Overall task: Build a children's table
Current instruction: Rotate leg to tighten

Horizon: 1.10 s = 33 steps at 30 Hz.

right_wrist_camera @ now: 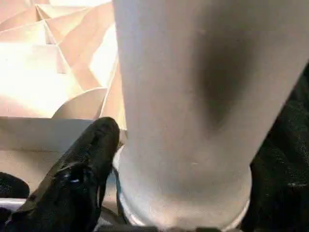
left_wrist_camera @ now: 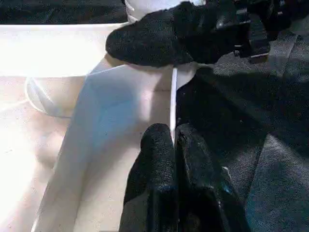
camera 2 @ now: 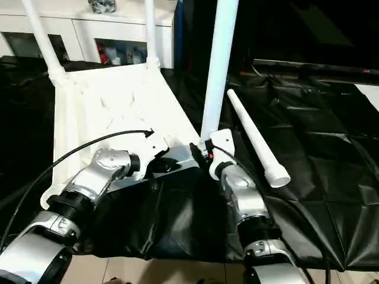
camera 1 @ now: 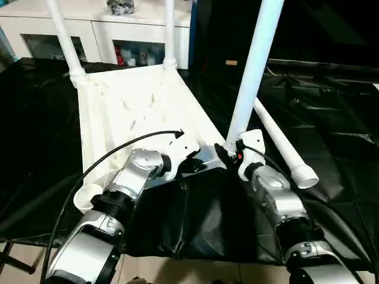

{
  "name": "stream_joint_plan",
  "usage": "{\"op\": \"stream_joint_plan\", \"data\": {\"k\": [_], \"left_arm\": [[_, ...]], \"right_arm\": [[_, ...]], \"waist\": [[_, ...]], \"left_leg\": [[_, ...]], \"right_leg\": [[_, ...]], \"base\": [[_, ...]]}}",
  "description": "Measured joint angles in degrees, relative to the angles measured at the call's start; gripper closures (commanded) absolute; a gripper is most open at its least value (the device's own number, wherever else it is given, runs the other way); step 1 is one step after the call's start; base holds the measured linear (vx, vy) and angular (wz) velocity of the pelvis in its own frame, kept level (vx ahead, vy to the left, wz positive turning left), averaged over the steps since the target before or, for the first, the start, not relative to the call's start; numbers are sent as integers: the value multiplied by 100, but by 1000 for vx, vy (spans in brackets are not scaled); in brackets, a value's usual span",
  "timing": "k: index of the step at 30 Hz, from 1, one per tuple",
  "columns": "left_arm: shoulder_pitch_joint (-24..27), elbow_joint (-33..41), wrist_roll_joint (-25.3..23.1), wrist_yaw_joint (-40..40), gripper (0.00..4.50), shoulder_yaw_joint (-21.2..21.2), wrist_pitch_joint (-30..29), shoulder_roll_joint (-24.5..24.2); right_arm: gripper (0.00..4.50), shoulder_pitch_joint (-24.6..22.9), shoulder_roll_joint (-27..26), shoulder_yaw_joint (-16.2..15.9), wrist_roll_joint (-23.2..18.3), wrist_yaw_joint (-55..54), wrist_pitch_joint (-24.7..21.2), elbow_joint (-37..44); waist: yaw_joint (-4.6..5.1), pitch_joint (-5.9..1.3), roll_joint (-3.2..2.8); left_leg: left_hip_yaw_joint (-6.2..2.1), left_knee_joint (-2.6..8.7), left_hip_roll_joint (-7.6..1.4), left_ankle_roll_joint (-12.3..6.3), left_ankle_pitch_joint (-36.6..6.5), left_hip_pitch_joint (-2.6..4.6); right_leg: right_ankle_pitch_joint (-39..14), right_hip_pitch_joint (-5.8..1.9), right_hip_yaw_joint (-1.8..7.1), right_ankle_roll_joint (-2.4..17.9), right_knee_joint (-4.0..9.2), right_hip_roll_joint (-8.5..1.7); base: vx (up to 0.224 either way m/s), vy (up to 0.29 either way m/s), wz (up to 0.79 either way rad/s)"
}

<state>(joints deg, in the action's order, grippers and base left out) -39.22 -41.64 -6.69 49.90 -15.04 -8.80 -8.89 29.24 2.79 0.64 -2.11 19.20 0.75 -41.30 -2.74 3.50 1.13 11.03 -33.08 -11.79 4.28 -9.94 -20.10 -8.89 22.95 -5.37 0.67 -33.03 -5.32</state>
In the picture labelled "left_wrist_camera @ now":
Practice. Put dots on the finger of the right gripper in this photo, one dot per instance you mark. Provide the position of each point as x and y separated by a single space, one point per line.
157 41

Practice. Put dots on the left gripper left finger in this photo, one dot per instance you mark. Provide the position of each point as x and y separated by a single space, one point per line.
154 181

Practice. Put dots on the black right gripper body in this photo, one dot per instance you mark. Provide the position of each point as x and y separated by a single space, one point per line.
265 19

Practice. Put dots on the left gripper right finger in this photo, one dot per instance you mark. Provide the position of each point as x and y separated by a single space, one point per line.
200 188

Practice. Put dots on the white plastic table leg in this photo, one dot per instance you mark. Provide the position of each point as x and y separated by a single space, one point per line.
140 7

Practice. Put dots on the white plastic table top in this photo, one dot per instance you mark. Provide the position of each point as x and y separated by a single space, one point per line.
48 48

